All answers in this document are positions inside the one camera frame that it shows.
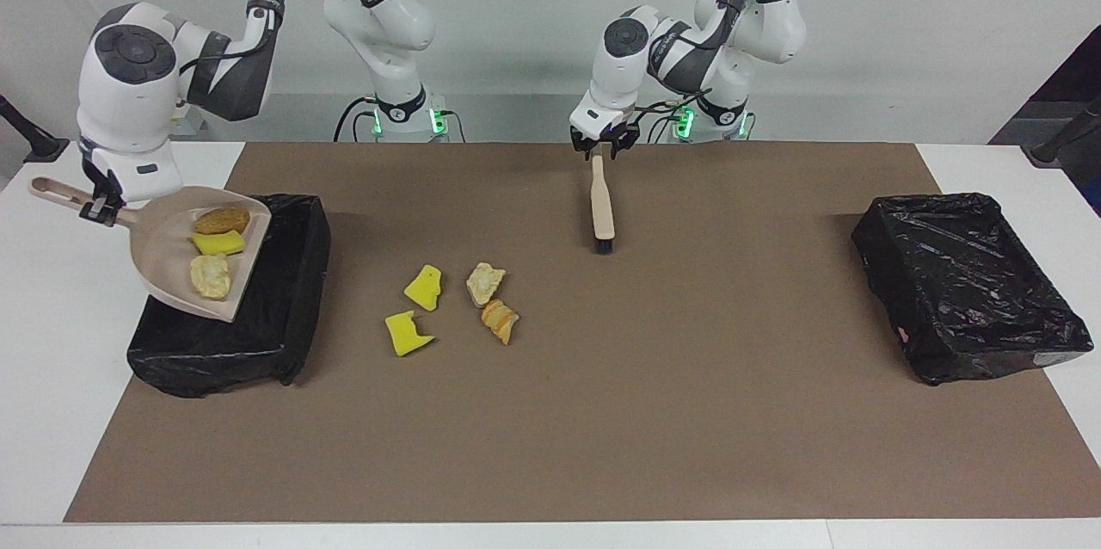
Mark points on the orange striped pastry piece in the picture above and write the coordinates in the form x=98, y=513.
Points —
x=501, y=322

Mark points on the black stand leg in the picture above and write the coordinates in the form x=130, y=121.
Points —
x=34, y=143
x=1058, y=143

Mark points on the pale bread chunk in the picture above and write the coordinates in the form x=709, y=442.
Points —
x=485, y=283

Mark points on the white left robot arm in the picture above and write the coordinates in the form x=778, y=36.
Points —
x=624, y=67

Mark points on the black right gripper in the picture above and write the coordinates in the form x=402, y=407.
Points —
x=101, y=183

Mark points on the pale crusty bread piece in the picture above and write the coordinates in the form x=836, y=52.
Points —
x=211, y=276

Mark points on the beige plastic dustpan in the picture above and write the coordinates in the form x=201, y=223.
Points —
x=168, y=261

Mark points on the black bin with pink label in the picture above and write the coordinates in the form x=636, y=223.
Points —
x=963, y=291

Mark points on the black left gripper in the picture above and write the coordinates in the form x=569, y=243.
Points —
x=606, y=131

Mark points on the beige hand brush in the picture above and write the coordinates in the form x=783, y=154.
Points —
x=602, y=205

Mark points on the black bag lined bin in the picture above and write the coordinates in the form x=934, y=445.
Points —
x=275, y=308

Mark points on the notched yellow sponge chunk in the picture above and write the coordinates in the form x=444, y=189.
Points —
x=404, y=336

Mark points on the small yellow sponge piece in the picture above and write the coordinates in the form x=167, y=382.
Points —
x=219, y=243

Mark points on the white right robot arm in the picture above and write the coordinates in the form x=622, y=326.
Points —
x=129, y=110

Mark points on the brown table mat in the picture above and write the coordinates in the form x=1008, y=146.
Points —
x=550, y=446

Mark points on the brown bread roll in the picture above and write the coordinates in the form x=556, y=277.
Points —
x=222, y=219

